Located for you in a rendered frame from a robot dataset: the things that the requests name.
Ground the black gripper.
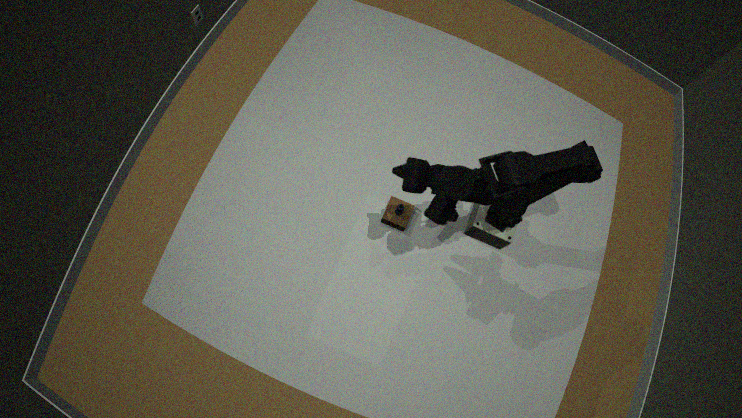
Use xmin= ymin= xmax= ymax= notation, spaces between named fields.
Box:
xmin=392 ymin=157 xmax=453 ymax=194

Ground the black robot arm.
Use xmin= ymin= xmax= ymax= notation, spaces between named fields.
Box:
xmin=424 ymin=140 xmax=603 ymax=232

